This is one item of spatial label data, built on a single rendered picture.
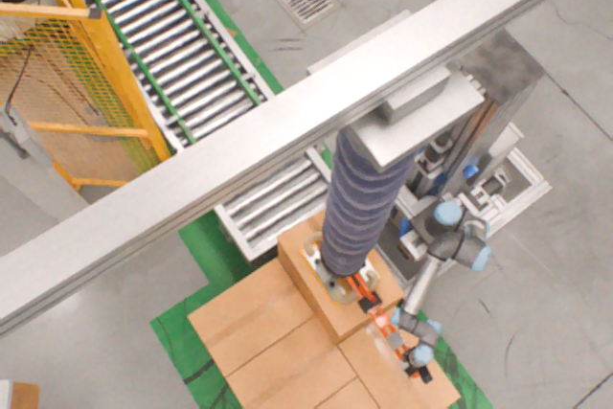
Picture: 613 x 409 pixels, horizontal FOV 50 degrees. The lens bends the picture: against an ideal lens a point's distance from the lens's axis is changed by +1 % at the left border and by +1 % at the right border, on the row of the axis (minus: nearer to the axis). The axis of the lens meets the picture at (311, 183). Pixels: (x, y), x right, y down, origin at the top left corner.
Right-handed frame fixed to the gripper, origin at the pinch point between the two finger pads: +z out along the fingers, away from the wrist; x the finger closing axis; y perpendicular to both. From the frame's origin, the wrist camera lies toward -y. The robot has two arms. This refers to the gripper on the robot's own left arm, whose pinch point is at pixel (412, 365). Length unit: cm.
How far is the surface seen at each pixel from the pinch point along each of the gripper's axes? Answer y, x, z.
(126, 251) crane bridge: 51, 71, -193
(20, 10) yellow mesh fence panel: 187, 71, -103
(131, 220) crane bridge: 54, 67, -198
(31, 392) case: 90, 164, 34
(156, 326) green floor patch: 103, 104, 107
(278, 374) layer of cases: 33, 55, 53
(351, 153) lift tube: 57, 12, -155
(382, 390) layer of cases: -3, 11, 53
